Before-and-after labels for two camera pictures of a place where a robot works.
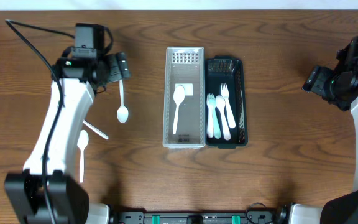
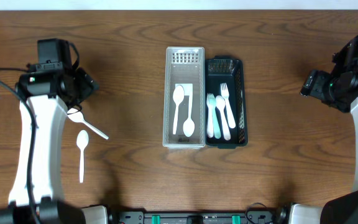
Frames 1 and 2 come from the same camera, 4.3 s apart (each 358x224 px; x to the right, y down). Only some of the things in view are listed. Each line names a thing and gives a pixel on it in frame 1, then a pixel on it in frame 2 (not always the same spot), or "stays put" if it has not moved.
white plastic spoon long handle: x=179 y=95 stays put
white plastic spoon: x=82 y=142 stays put
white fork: x=225 y=93 stays put
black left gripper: x=112 y=74 to x=83 y=83
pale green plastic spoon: x=122 y=112 to x=188 y=126
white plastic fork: x=210 y=130 stays put
